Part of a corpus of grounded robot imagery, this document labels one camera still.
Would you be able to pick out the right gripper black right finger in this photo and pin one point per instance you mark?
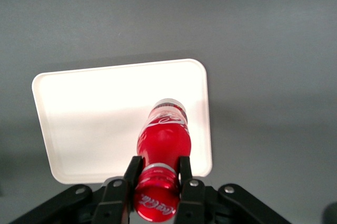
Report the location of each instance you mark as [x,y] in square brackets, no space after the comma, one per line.
[190,200]

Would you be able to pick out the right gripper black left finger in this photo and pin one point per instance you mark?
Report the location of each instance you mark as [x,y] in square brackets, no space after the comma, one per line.
[116,200]

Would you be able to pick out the red coke bottle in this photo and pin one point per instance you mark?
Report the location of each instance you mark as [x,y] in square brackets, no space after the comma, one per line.
[163,139]

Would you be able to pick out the pale pink plastic tray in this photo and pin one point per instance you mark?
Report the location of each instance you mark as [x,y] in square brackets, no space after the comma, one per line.
[100,118]

